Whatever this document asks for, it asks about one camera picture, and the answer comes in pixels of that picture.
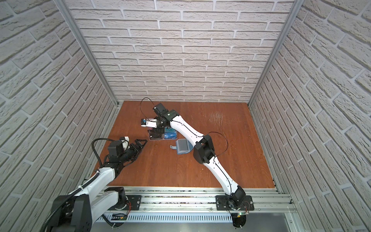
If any blue leather card holder wallet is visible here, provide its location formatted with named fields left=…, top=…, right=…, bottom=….
left=170, top=138, right=194, bottom=155

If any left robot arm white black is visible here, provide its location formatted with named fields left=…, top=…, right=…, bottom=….
left=41, top=137, right=148, bottom=232

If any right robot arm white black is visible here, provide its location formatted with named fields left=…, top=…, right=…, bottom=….
left=141, top=103, right=246, bottom=210

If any clear acrylic card organizer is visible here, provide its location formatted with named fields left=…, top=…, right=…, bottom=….
left=147, top=127, right=177, bottom=140

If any teal blue cards stack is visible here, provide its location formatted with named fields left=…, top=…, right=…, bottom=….
left=163, top=129, right=177, bottom=140

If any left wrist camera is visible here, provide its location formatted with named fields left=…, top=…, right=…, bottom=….
left=120, top=136, right=129, bottom=150

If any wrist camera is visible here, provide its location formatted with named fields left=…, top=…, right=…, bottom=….
left=141, top=119, right=157, bottom=128
left=120, top=136, right=129, bottom=150

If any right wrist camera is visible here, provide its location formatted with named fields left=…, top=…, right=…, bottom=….
left=141, top=119, right=157, bottom=128

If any right thin black cable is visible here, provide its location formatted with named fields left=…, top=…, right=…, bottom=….
left=140, top=97, right=232, bottom=195

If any left black corrugated cable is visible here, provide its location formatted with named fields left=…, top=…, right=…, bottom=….
left=40, top=137, right=117, bottom=232

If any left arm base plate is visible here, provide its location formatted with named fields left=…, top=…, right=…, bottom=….
left=110, top=195, right=142, bottom=211

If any aluminium rail frame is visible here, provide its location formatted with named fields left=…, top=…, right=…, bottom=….
left=86, top=186, right=296, bottom=214

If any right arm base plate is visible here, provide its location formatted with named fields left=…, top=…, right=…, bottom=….
left=215, top=195, right=255, bottom=212

